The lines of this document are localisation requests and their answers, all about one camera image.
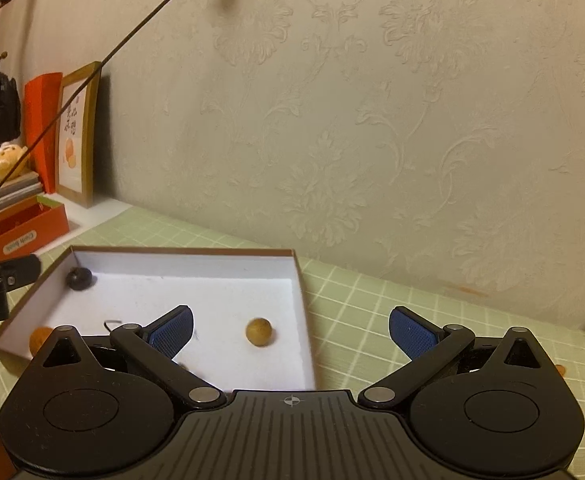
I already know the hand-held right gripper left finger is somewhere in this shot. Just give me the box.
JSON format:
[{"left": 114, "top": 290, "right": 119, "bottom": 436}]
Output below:
[{"left": 32, "top": 304, "right": 229, "bottom": 412}]

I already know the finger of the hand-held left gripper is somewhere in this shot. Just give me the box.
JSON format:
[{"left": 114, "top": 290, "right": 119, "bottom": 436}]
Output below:
[{"left": 0, "top": 254, "right": 42, "bottom": 289}]

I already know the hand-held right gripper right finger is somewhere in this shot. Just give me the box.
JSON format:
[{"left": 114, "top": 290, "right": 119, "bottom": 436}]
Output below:
[{"left": 356, "top": 305, "right": 556, "bottom": 412}]

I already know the dark purple round fruit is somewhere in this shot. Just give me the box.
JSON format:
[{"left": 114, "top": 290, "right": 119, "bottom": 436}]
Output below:
[{"left": 66, "top": 266, "right": 94, "bottom": 291}]

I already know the orange cardboard box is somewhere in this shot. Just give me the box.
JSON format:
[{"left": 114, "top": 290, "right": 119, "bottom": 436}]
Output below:
[{"left": 0, "top": 195, "right": 70, "bottom": 267}]

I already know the green checked tablecloth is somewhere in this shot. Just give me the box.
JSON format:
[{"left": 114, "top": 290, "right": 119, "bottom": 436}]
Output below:
[{"left": 0, "top": 205, "right": 585, "bottom": 480}]

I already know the small orange fruit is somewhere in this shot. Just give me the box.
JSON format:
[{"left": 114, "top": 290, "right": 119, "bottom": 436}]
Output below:
[{"left": 29, "top": 327, "right": 56, "bottom": 356}]

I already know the stack of books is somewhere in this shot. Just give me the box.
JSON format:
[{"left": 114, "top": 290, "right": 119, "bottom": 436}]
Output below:
[{"left": 0, "top": 169, "right": 44, "bottom": 221}]

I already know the tan round fruit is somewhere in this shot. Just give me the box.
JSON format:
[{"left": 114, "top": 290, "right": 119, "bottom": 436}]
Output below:
[{"left": 245, "top": 317, "right": 274, "bottom": 347}]

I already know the cream plush toy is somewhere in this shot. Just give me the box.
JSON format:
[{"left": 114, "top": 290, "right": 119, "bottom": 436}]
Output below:
[{"left": 0, "top": 142, "right": 29, "bottom": 181}]

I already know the wooden framed picture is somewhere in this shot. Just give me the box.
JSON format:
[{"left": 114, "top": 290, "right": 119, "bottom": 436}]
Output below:
[{"left": 55, "top": 61, "right": 103, "bottom": 209}]

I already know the orange folder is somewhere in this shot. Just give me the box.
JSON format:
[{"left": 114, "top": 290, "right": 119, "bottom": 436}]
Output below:
[{"left": 24, "top": 72, "right": 64, "bottom": 195}]

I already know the black hanging bag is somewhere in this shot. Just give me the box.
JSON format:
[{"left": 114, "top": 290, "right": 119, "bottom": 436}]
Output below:
[{"left": 0, "top": 71, "right": 22, "bottom": 152}]

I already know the thin dark cord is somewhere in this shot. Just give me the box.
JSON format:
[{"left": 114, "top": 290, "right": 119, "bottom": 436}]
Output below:
[{"left": 0, "top": 0, "right": 214, "bottom": 222}]

